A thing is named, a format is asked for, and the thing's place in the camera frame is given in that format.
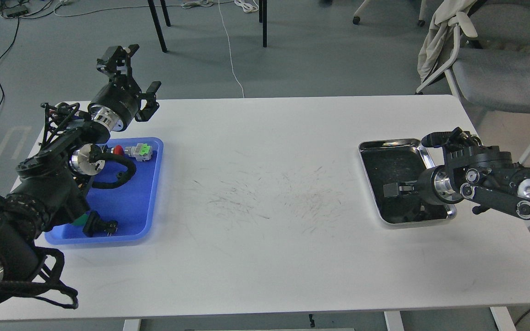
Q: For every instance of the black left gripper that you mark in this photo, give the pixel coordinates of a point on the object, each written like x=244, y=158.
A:
x=114, y=106

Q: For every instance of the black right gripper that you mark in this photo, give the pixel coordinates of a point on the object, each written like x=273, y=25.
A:
x=424, y=187

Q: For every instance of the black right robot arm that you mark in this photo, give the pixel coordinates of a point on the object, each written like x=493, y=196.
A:
x=471, y=171

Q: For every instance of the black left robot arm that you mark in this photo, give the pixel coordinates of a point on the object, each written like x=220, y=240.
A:
x=73, y=158

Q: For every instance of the silver metal tray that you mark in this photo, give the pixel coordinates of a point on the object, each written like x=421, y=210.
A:
x=399, y=161

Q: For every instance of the black table leg left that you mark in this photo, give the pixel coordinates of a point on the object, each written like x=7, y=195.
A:
x=156, y=22

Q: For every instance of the black table leg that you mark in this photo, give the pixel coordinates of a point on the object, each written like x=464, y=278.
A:
x=156, y=22
x=263, y=12

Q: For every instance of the black plug component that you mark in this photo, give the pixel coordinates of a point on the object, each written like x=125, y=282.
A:
x=96, y=225

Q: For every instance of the black table leg right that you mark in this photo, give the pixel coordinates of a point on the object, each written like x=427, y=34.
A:
x=263, y=12

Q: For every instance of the grey office chair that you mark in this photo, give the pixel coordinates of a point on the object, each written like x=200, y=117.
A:
x=486, y=56

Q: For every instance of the beige jacket on chair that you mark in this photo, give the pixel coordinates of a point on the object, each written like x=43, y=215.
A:
x=437, y=34

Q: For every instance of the red push button switch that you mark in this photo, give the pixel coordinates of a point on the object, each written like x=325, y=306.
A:
x=116, y=150

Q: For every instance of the green grey connector switch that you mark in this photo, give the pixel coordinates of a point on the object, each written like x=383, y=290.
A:
x=141, y=152

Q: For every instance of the green push button switch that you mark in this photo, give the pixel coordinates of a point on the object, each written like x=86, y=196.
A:
x=81, y=221

